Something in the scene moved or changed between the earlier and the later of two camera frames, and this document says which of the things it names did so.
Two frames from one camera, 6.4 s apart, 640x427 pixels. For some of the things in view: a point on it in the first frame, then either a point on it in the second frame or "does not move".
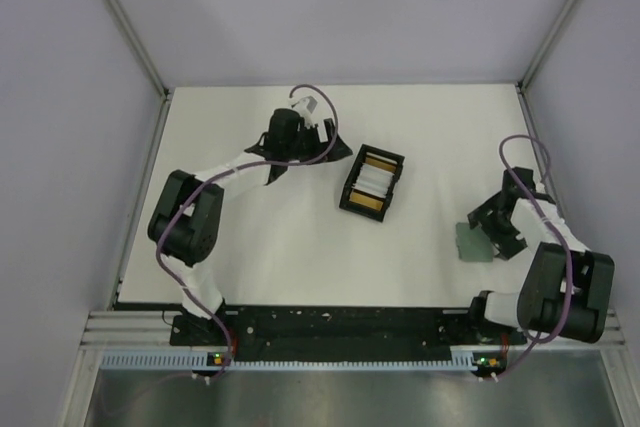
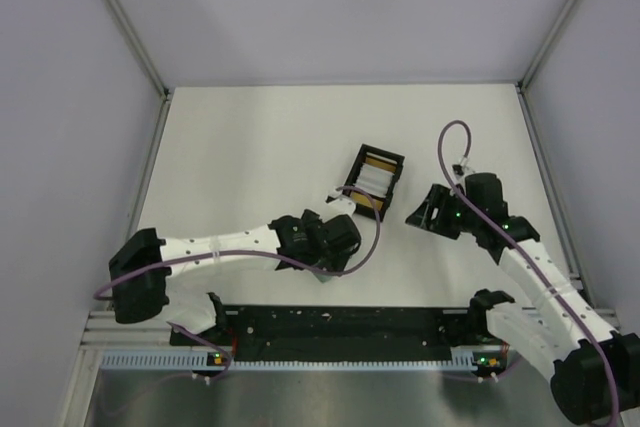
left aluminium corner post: (127, 26) does not move
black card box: (371, 182) does not move
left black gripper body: (307, 143) -> (332, 262)
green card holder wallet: (473, 244) -> (323, 278)
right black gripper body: (500, 231) -> (452, 215)
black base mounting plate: (334, 331) does not move
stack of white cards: (374, 180) does not move
